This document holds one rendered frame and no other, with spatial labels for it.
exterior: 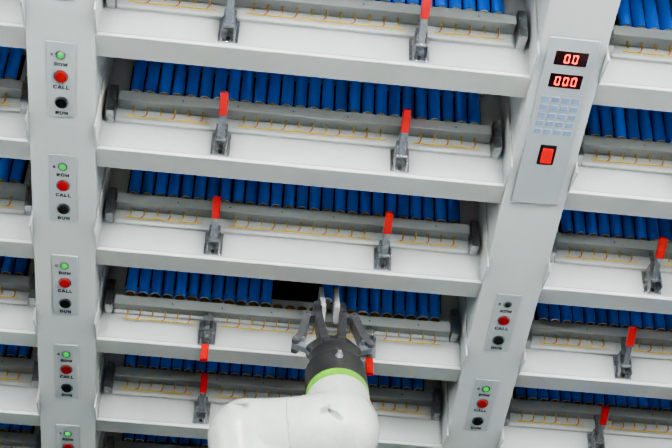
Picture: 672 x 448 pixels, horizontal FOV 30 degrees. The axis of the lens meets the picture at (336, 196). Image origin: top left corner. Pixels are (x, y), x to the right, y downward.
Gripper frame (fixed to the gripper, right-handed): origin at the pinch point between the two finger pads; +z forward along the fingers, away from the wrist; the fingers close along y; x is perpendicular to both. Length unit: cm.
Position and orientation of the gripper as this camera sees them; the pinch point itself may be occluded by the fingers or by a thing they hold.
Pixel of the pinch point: (328, 305)
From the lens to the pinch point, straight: 206.3
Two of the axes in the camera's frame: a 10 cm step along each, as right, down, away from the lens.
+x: 1.0, -9.1, -4.1
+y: 9.9, 0.7, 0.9
